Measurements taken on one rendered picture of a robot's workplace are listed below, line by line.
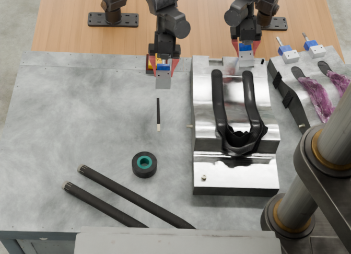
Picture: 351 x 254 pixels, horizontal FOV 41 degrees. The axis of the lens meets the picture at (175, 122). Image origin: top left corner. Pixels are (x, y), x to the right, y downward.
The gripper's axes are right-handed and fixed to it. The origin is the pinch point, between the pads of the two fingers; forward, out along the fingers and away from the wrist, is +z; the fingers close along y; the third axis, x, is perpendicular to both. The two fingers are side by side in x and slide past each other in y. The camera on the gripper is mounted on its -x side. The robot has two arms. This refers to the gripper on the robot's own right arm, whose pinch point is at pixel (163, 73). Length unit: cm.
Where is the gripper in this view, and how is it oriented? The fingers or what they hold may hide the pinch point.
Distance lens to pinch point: 153.6
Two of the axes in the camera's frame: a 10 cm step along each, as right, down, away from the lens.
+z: -0.5, 8.9, 4.6
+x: -0.3, -4.6, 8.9
